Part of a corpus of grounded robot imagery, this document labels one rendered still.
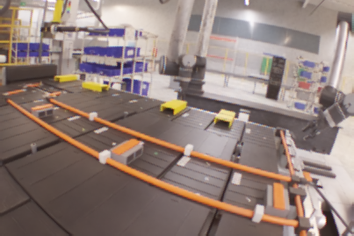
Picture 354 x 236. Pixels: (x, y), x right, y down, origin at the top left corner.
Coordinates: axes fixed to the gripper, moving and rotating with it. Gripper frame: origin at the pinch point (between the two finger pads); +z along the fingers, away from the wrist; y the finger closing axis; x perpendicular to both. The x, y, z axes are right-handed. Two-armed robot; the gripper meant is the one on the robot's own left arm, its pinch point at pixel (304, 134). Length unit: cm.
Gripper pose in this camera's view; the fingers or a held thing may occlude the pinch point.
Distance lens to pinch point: 124.5
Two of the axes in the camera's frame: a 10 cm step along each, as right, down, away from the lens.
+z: -5.9, 5.4, 6.1
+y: 4.6, -4.0, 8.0
